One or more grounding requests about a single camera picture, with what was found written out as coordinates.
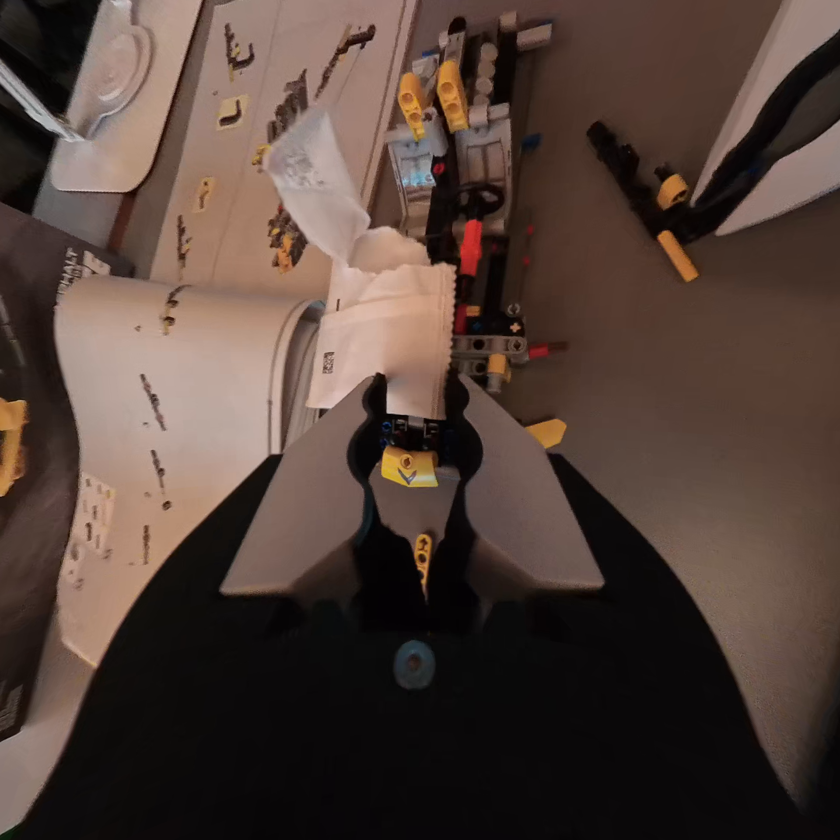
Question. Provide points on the lego instruction booklet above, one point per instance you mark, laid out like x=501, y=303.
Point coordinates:
x=197, y=367

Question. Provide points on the yellow lego panel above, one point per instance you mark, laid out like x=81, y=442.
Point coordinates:
x=548, y=433

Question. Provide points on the partly built lego car chassis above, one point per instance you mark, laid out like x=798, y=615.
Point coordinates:
x=485, y=157

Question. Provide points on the small black yellow lego assembly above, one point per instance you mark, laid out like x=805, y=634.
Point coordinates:
x=630, y=174

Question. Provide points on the lego set cardboard box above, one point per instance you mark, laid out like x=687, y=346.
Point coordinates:
x=33, y=525

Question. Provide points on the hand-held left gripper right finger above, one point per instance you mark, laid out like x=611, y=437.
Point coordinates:
x=531, y=518

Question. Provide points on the yellow lego beam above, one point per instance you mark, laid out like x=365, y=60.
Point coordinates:
x=423, y=558

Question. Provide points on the black lego steering wheel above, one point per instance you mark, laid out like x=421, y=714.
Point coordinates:
x=482, y=197

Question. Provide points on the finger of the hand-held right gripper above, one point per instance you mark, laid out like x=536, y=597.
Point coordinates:
x=807, y=164
x=774, y=65

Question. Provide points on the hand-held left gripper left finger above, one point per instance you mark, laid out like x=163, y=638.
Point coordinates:
x=302, y=512

